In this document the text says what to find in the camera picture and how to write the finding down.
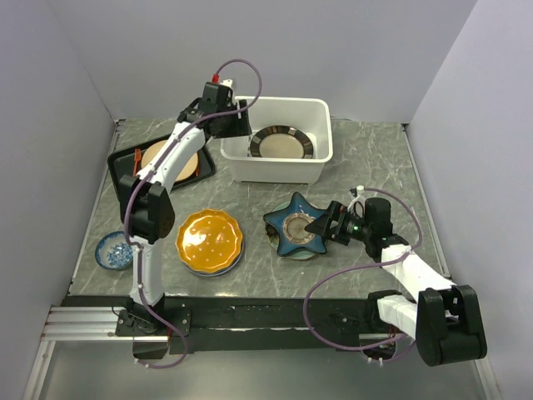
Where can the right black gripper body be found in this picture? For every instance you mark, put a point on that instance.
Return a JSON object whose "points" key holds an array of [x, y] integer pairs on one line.
{"points": [[350, 226]]}

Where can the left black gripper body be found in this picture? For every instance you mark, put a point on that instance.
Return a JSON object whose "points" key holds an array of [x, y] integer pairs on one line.
{"points": [[233, 126]]}

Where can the brown rimmed beige plate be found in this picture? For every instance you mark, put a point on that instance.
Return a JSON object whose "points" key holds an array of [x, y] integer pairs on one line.
{"points": [[280, 141]]}

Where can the yellow polka dot plate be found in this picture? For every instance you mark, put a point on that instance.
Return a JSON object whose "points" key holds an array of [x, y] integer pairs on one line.
{"points": [[210, 242]]}

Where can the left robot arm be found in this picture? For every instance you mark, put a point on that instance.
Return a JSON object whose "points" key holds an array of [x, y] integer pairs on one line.
{"points": [[145, 205]]}

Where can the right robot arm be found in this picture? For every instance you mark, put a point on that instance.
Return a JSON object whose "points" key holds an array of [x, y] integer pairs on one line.
{"points": [[443, 318]]}

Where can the white plastic bin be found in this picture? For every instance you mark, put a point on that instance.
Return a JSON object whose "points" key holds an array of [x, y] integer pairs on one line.
{"points": [[309, 115]]}

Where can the blue star shaped dish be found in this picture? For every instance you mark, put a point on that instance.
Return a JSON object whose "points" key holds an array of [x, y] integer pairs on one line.
{"points": [[289, 222]]}

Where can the light green saucer plate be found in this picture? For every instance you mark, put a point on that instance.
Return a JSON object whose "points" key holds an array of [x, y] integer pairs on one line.
{"points": [[273, 240]]}

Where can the beige bird plate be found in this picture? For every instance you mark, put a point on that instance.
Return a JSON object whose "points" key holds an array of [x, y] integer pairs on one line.
{"points": [[188, 171]]}

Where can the orange plastic fork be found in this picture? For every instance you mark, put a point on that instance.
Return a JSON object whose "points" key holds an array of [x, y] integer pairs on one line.
{"points": [[136, 160]]}

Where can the blue polka dot plate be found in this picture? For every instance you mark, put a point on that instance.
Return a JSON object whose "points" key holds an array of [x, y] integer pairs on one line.
{"points": [[219, 272]]}

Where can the black plastic tray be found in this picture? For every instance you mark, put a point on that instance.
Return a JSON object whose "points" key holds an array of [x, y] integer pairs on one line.
{"points": [[120, 163]]}

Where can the blue white patterned bowl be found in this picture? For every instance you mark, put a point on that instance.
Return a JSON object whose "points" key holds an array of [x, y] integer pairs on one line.
{"points": [[113, 253]]}

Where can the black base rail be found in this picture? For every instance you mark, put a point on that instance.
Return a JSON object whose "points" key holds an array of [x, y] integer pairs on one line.
{"points": [[199, 324]]}

